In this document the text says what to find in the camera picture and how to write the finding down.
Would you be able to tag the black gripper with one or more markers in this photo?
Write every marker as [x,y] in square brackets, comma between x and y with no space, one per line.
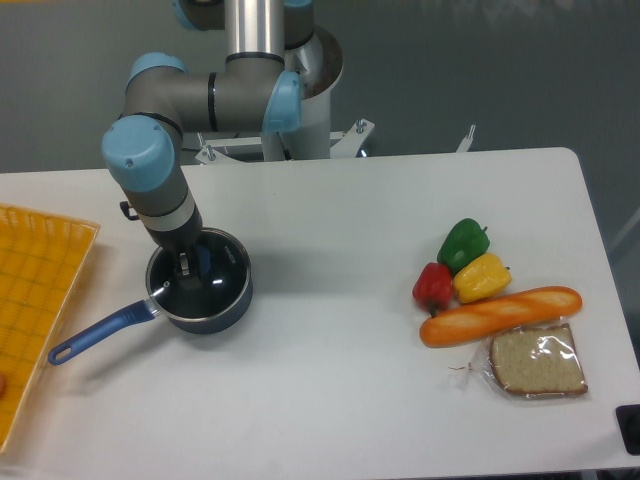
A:
[191,259]

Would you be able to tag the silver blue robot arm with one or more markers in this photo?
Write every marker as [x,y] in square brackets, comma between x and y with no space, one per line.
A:
[163,101]

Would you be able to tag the yellow woven tray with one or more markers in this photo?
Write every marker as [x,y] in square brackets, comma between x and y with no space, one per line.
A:
[42,255]

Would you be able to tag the red bell pepper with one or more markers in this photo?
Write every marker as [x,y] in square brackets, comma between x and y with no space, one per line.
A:
[433,289]

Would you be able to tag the green bell pepper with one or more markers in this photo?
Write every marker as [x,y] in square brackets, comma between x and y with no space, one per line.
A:
[466,241]

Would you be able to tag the yellow bell pepper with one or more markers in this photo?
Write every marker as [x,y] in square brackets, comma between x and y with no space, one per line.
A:
[482,278]

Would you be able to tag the wrapped bread slice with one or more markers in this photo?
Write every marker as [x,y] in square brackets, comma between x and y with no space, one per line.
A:
[527,363]

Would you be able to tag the orange baguette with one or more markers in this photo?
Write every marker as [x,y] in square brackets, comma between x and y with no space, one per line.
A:
[476,321]

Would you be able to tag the black device at edge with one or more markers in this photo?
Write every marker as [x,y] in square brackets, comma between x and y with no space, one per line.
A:
[628,417]

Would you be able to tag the blue saucepan with handle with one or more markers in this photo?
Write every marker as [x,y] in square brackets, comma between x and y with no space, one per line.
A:
[140,312]

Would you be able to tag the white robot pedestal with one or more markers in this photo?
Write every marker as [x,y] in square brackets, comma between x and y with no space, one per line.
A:
[320,63]

